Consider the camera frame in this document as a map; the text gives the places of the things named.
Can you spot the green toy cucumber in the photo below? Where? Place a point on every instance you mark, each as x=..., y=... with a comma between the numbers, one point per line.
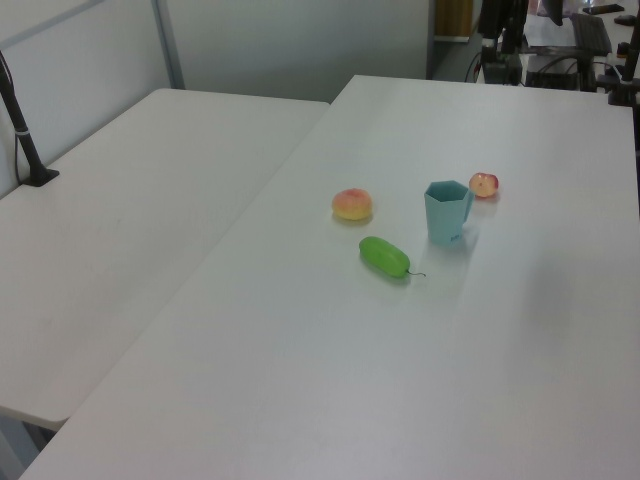
x=382, y=257

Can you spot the red toy strawberry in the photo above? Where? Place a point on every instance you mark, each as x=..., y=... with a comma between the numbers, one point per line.
x=484, y=185

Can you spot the black computer equipment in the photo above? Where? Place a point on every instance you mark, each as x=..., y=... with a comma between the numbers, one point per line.
x=502, y=65

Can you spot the yellow wooden cabinet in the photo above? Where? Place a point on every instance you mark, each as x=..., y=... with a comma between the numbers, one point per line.
x=452, y=17

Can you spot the light blue hexagonal mug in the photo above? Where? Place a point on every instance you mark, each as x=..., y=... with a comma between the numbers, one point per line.
x=445, y=220

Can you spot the grey metal partition post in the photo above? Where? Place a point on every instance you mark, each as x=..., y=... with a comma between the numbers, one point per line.
x=170, y=45

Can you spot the orange toy peach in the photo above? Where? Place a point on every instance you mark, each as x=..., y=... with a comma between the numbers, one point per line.
x=352, y=204

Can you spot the white side table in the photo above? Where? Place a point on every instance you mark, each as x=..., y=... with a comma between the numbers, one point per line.
x=125, y=225

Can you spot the black camera pole with base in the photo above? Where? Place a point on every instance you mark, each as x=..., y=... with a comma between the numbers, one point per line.
x=30, y=150

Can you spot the black computer mouse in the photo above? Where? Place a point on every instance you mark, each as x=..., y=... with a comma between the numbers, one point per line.
x=625, y=20

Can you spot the black pole with clamp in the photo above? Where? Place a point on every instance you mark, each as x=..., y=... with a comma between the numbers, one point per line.
x=622, y=90

